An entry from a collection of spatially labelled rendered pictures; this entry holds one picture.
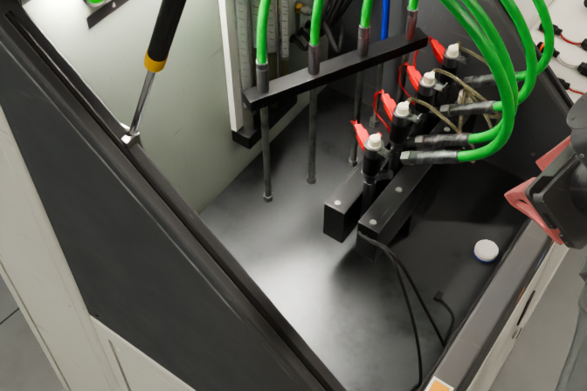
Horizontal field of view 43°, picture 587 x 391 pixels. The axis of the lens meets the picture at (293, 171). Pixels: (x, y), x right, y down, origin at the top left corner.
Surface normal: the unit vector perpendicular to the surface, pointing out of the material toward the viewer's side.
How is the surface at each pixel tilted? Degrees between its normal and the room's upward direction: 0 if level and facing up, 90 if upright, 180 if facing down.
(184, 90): 90
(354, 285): 0
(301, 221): 0
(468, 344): 0
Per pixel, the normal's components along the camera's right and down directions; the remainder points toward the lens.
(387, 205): 0.00, -0.65
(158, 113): 0.81, 0.44
